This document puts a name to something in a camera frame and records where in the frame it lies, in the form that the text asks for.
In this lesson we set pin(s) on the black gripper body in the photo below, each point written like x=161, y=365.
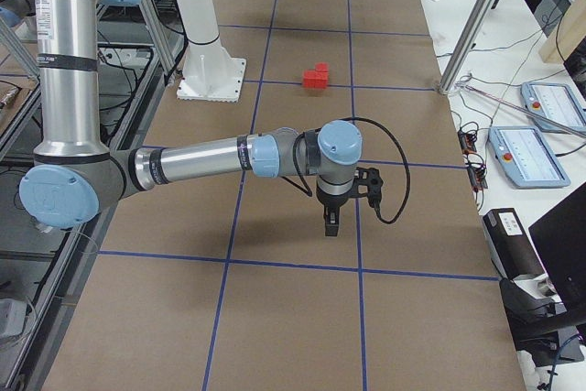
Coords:
x=332, y=202

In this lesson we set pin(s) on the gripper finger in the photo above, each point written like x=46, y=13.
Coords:
x=331, y=217

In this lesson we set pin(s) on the red block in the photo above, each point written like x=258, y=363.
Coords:
x=321, y=81
x=309, y=79
x=322, y=68

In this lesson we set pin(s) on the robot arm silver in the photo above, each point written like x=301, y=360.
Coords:
x=20, y=15
x=76, y=175

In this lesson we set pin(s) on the near teach pendant tablet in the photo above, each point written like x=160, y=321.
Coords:
x=526, y=158

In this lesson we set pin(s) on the teach pendant tablet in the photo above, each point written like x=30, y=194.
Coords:
x=554, y=102
x=526, y=158

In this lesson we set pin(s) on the far teach pendant tablet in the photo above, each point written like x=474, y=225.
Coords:
x=554, y=102

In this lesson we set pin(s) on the white pedestal column base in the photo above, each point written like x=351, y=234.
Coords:
x=209, y=73

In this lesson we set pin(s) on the aluminium frame table left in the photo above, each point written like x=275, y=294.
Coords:
x=42, y=266

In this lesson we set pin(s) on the aluminium frame post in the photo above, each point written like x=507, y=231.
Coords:
x=464, y=45

